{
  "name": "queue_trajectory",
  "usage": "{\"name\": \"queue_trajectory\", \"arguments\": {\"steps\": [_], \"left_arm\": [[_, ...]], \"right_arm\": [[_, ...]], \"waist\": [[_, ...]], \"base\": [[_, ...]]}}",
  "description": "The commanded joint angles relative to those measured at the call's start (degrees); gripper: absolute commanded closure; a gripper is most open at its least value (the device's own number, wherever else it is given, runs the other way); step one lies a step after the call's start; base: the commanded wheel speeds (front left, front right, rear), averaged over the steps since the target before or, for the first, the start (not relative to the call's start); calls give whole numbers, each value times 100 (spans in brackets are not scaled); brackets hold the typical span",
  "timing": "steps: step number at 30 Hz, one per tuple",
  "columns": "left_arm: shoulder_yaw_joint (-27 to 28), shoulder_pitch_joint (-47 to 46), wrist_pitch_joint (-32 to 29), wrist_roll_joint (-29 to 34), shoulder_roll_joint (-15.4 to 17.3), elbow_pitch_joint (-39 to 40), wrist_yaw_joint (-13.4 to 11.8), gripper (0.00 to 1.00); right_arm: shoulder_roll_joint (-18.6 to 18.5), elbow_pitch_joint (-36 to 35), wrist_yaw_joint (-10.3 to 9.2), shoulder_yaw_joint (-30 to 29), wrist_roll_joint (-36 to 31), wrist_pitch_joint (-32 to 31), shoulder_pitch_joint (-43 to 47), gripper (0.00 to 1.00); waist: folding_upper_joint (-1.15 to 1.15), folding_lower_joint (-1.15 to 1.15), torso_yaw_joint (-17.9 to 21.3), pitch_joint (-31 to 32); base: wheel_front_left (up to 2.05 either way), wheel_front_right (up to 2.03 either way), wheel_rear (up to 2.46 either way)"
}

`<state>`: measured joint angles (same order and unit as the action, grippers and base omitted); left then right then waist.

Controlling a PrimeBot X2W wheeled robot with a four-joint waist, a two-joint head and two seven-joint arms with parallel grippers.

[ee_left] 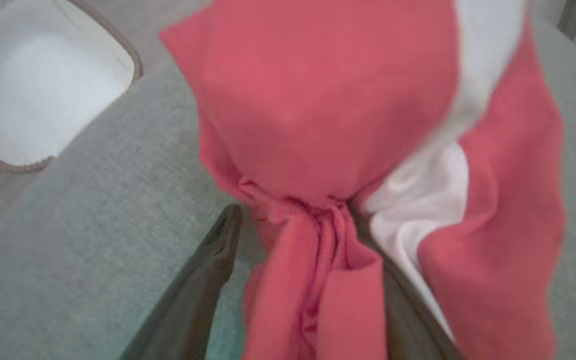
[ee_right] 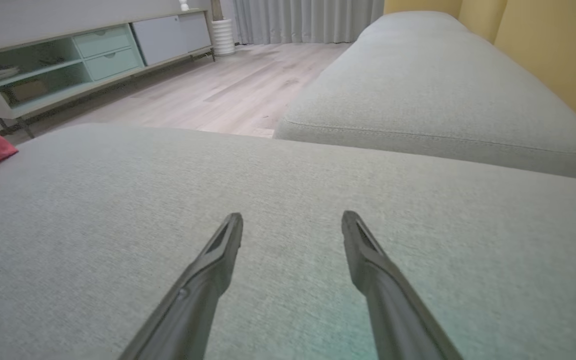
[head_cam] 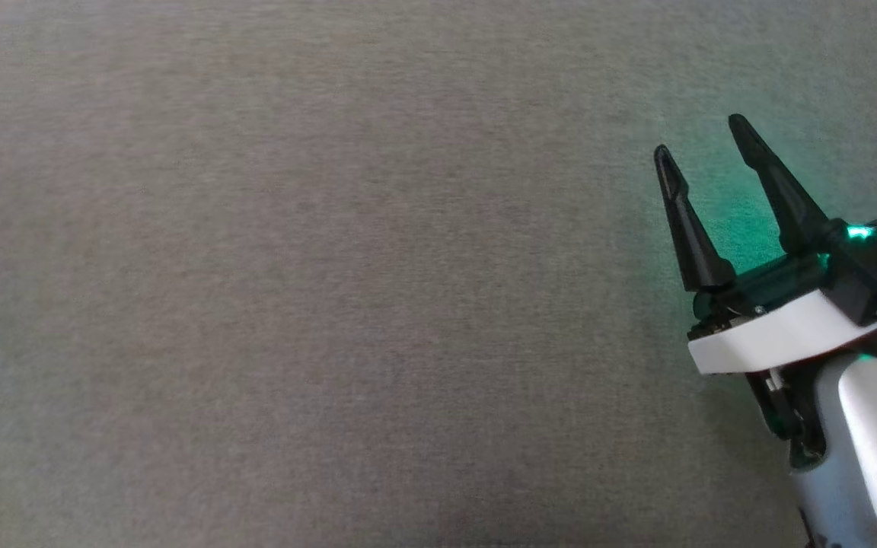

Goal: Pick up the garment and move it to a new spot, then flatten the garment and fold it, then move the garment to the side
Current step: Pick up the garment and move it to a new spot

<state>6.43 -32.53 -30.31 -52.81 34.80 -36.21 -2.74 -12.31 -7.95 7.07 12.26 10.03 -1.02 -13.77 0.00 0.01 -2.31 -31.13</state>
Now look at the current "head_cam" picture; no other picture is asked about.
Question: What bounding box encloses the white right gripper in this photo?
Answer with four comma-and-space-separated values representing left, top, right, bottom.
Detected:
652, 113, 877, 376

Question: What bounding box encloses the grey sofa seat cushion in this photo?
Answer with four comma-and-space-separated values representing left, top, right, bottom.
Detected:
0, 0, 877, 548

